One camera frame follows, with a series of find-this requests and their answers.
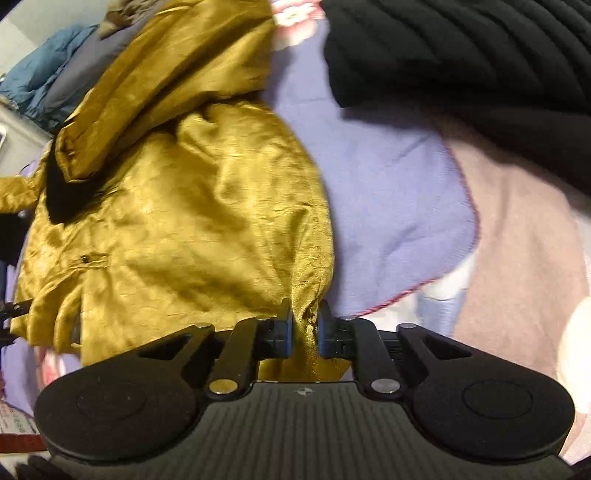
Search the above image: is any golden yellow jacket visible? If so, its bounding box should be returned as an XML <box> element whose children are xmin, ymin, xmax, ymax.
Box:
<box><xmin>0</xmin><ymin>0</ymin><xmax>337</xmax><ymax>384</ymax></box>

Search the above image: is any red white packet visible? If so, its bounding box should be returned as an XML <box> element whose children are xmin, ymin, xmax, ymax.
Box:
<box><xmin>0</xmin><ymin>401</ymin><xmax>44</xmax><ymax>455</ymax></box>

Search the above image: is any pink beige blanket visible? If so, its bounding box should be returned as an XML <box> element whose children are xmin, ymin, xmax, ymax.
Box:
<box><xmin>418</xmin><ymin>115</ymin><xmax>591</xmax><ymax>464</ymax></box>

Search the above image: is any black ribbed garment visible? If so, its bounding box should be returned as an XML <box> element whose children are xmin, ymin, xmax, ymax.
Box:
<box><xmin>321</xmin><ymin>0</ymin><xmax>591</xmax><ymax>195</ymax></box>

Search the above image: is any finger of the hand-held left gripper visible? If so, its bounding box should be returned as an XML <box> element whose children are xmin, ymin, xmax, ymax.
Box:
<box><xmin>0</xmin><ymin>298</ymin><xmax>35</xmax><ymax>325</ymax></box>

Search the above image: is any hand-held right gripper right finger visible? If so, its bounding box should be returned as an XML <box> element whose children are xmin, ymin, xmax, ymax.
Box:
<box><xmin>316</xmin><ymin>299</ymin><xmax>474</xmax><ymax>400</ymax></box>

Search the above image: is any grey blanket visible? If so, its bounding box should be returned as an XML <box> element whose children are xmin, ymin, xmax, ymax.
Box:
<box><xmin>44</xmin><ymin>21</ymin><xmax>155</xmax><ymax>123</ymax></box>

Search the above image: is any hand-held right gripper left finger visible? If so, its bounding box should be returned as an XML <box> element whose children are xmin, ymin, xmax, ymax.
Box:
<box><xmin>134</xmin><ymin>298</ymin><xmax>295</xmax><ymax>400</ymax></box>

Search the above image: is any blue and grey bed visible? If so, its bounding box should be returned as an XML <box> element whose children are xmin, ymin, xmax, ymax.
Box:
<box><xmin>0</xmin><ymin>24</ymin><xmax>100</xmax><ymax>132</ymax></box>

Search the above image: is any purple floral bedsheet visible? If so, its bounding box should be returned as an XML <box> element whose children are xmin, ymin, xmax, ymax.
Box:
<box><xmin>0</xmin><ymin>0</ymin><xmax>481</xmax><ymax>418</ymax></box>

